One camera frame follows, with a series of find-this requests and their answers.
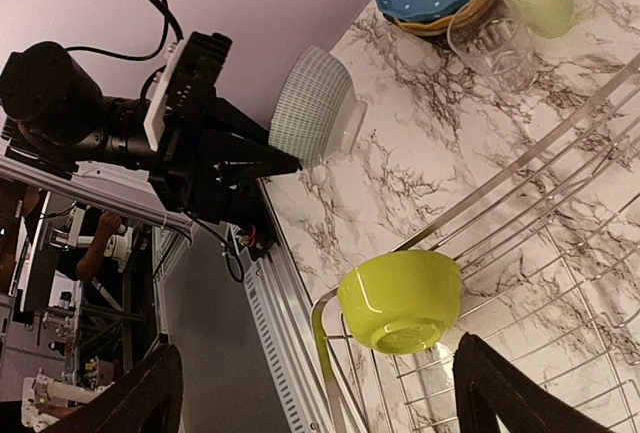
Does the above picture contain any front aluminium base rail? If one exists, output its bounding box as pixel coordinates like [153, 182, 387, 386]
[1, 159, 332, 432]

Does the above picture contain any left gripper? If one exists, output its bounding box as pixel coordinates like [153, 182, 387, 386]
[149, 97, 301, 225]

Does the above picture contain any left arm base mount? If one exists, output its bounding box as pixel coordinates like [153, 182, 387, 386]
[223, 188, 278, 261]

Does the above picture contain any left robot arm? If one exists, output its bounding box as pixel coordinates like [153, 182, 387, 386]
[1, 33, 301, 227]

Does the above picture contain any clear glass cup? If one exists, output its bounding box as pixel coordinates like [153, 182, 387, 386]
[447, 0, 536, 94]

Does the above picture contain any white striped bowl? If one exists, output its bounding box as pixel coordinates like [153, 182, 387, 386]
[268, 46, 368, 168]

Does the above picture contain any person in background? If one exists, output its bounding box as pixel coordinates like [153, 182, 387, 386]
[1, 186, 121, 292]

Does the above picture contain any yellow dotted plate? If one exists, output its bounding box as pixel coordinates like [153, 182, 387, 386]
[389, 0, 495, 39]

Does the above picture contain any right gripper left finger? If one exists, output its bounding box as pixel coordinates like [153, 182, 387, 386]
[34, 345, 183, 432]

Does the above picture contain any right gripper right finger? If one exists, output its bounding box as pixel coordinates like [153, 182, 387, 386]
[453, 333, 608, 432]

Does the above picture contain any lime green bowl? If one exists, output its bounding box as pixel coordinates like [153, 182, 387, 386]
[337, 249, 461, 355]

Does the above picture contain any wire dish rack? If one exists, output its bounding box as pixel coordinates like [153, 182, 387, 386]
[312, 60, 639, 432]

